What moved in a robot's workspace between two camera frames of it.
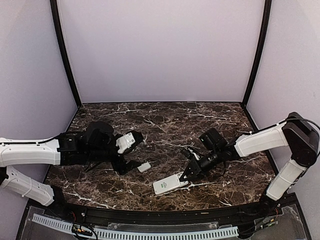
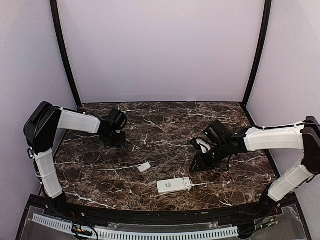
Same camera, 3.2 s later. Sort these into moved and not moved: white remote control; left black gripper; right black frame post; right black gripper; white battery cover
Moved: right black gripper; white remote control; left black gripper
Not moved: right black frame post; white battery cover
